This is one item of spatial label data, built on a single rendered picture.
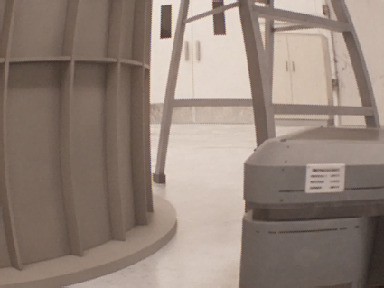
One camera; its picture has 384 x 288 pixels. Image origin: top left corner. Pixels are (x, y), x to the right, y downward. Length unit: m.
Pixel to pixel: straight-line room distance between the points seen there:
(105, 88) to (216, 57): 7.57
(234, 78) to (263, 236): 7.95
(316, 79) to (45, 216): 6.82
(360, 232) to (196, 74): 8.24
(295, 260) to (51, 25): 0.62
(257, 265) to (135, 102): 0.75
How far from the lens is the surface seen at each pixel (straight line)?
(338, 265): 0.72
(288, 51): 7.82
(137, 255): 1.16
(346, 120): 4.12
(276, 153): 0.72
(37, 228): 1.02
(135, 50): 1.41
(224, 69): 8.71
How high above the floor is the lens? 0.31
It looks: 4 degrees down
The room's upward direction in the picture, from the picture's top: 1 degrees counter-clockwise
